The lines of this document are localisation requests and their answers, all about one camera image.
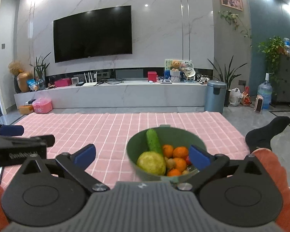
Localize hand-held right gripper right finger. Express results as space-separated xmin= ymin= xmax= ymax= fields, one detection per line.
xmin=176 ymin=144 xmax=265 ymax=193

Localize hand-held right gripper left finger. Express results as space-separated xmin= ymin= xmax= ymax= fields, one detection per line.
xmin=19 ymin=143 xmax=111 ymax=194

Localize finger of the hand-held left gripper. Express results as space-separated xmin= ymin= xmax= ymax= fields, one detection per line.
xmin=0 ymin=124 xmax=25 ymax=137
xmin=0 ymin=135 xmax=56 ymax=148

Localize yellow-green pomelo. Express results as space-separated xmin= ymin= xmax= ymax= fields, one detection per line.
xmin=137 ymin=151 xmax=167 ymax=176

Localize green bowl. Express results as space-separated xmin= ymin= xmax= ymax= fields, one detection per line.
xmin=126 ymin=124 xmax=207 ymax=183

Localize orange cardboard box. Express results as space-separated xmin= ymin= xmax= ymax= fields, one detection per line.
xmin=18 ymin=104 xmax=35 ymax=115

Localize pink checked blanket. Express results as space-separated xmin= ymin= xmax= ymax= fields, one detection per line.
xmin=0 ymin=111 xmax=251 ymax=192

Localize pink plastic storage box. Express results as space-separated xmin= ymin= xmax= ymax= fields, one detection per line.
xmin=32 ymin=97 xmax=53 ymax=114

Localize green cucumber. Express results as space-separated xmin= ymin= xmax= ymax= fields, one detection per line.
xmin=146 ymin=129 xmax=164 ymax=155

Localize blue snack bag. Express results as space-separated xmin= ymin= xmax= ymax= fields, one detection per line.
xmin=27 ymin=79 xmax=39 ymax=92

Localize brown vase with dried flowers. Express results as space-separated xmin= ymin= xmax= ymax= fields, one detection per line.
xmin=8 ymin=60 xmax=33 ymax=94

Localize glass vase with green plant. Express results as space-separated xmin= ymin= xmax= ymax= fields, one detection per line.
xmin=30 ymin=52 xmax=52 ymax=90

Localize magenta box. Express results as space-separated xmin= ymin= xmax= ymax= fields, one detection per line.
xmin=54 ymin=78 xmax=72 ymax=88

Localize blue-grey pedal trash can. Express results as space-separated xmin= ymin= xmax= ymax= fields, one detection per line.
xmin=204 ymin=80 xmax=227 ymax=115

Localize white plastic bag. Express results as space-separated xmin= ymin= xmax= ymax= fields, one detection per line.
xmin=229 ymin=87 xmax=243 ymax=106

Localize white wifi router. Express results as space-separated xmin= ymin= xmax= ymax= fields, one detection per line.
xmin=82 ymin=72 xmax=98 ymax=88

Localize grey marble media console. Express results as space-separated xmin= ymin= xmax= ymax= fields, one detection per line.
xmin=14 ymin=79 xmax=209 ymax=115

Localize person's foot in black sock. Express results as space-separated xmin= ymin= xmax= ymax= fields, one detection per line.
xmin=245 ymin=116 xmax=290 ymax=153

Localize person's right leg orange pants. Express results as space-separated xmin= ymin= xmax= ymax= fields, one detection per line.
xmin=252 ymin=148 xmax=290 ymax=232

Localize red gift bag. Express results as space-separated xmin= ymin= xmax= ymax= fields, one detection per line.
xmin=241 ymin=87 xmax=252 ymax=106

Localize black and white figurines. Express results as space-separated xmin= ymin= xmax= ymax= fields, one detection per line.
xmin=195 ymin=75 xmax=210 ymax=85

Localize small beige heater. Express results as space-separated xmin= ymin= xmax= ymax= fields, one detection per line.
xmin=255 ymin=94 xmax=264 ymax=113

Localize white hat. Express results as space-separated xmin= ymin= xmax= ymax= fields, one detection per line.
xmin=183 ymin=68 xmax=196 ymax=80

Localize long-leaf potted plant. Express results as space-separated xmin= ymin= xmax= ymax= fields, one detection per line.
xmin=207 ymin=55 xmax=248 ymax=107

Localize blue water jug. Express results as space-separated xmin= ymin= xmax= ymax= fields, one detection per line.
xmin=257 ymin=73 xmax=273 ymax=110

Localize printed picture board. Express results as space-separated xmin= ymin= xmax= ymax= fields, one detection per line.
xmin=164 ymin=59 xmax=194 ymax=81

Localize brown teddy bear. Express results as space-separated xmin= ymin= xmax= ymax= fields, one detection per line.
xmin=169 ymin=60 xmax=182 ymax=73

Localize black flat screen television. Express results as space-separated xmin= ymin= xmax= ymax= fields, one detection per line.
xmin=53 ymin=5 xmax=133 ymax=63

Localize dark green cabinet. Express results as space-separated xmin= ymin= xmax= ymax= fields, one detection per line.
xmin=271 ymin=53 xmax=290 ymax=106

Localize leafy pothos plant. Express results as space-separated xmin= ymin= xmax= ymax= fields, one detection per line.
xmin=257 ymin=36 xmax=285 ymax=88

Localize hanging vine plant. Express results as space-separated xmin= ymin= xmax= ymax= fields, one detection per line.
xmin=218 ymin=10 xmax=253 ymax=43

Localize framed wall picture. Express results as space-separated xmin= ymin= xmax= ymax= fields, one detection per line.
xmin=219 ymin=0 xmax=244 ymax=12

